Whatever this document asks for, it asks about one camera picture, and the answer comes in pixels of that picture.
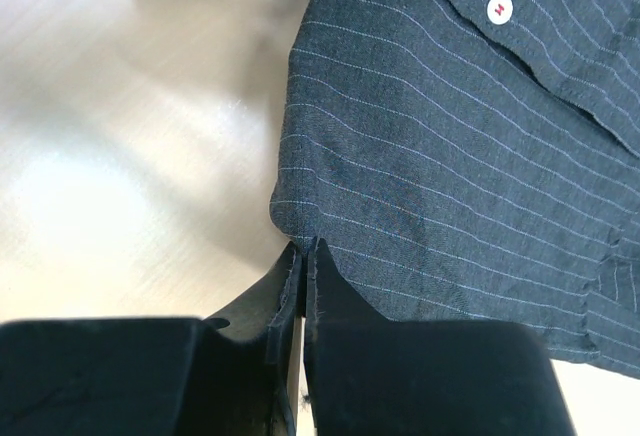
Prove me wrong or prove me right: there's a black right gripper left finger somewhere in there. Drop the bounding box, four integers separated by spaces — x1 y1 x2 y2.
1 245 303 435

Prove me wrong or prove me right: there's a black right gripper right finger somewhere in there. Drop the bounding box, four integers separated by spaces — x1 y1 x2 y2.
304 239 574 435

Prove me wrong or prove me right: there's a black pinstriped long sleeve shirt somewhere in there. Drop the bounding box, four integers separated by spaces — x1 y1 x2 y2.
270 0 639 377

